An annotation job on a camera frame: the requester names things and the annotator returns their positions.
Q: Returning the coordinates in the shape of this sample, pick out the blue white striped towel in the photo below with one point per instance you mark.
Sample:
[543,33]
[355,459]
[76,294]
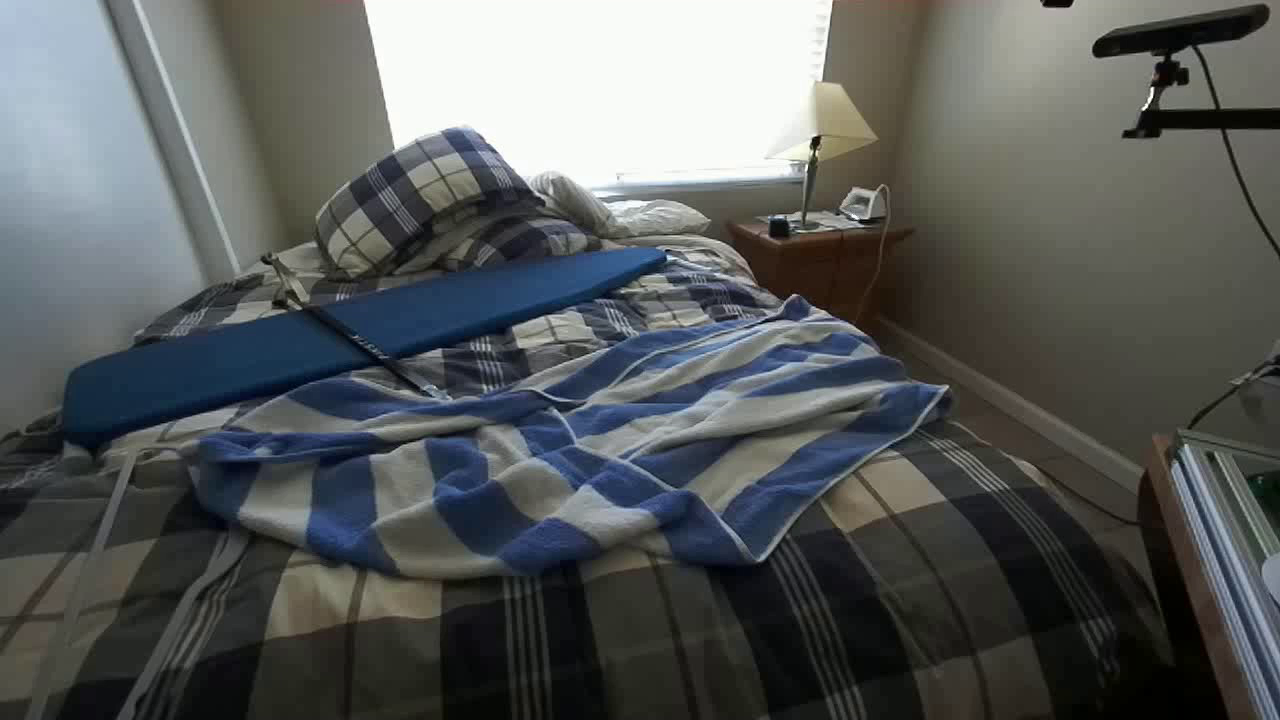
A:
[696,446]

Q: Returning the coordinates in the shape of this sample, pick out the white robot base table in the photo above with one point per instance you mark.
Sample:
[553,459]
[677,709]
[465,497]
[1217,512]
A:
[1208,518]

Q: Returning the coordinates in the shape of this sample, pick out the white pillow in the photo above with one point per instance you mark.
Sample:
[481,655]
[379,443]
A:
[656,217]

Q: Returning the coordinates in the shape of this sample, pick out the wooden nightstand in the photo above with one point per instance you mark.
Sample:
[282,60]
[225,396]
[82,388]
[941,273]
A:
[835,270]

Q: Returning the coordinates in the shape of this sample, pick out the blue plaid pillow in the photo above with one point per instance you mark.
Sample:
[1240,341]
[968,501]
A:
[440,200]

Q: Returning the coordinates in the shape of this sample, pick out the small white alarm clock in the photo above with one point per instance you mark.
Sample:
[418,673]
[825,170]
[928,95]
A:
[864,205]

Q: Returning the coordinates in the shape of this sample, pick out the table lamp with cream shade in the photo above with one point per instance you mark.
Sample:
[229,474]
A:
[822,131]

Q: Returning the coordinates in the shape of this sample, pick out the thin black metal rod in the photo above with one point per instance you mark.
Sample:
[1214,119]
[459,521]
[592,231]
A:
[293,294]

